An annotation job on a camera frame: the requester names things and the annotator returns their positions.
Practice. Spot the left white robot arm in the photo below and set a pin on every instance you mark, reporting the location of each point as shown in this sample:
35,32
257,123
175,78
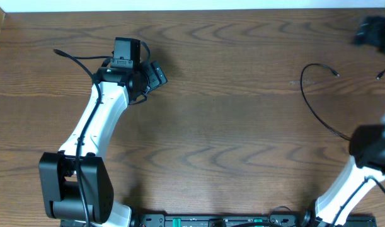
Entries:
75,184

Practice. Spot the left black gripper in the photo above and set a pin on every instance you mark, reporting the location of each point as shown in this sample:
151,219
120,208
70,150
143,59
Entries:
157,77

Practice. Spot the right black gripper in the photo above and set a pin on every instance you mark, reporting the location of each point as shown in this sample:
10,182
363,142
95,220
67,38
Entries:
368,30

